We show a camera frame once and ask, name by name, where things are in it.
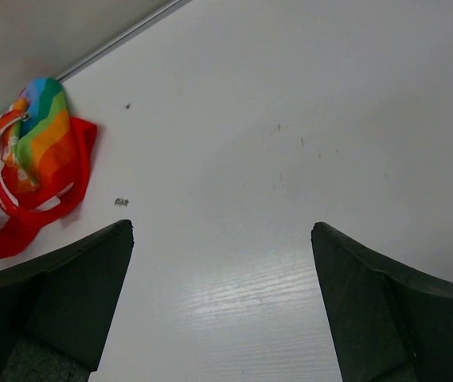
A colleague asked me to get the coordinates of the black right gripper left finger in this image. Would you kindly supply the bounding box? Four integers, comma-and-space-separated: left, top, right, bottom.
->
0, 220, 134, 381

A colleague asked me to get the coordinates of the rainbow white red kids jacket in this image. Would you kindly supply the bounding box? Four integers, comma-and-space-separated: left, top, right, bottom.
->
0, 77, 97, 259

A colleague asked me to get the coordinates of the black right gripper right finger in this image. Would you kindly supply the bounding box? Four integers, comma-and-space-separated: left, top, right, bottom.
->
311, 222, 453, 381

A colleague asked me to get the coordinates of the aluminium table edge rail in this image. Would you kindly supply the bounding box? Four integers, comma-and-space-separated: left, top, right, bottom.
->
56, 0, 191, 82

